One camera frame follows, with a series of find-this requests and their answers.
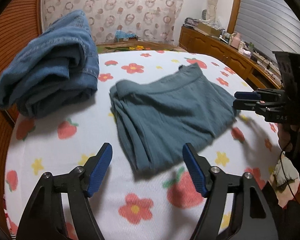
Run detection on folded blue denim jeans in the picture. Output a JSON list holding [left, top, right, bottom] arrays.
[[0, 10, 100, 118]]

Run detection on teal green shorts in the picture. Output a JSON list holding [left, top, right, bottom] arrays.
[[109, 63, 238, 173]]

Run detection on cardboard box on cabinet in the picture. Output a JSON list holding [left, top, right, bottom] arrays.
[[196, 22, 223, 37]]

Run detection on wooden louvered wardrobe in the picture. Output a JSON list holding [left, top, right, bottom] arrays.
[[0, 0, 42, 232]]

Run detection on grey window blind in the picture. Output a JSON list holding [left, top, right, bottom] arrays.
[[235, 0, 300, 63]]

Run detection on pink circle patterned curtain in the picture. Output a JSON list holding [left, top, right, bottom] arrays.
[[41, 0, 184, 44]]

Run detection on pink thermos jug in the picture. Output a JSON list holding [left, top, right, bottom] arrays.
[[230, 33, 241, 49]]

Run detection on cardboard box blue contents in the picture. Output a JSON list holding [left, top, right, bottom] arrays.
[[115, 30, 138, 42]]

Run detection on wooden sideboard cabinet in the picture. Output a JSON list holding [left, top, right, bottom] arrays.
[[179, 26, 281, 89]]

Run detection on person right hand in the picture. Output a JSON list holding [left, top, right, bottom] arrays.
[[277, 124, 300, 152]]

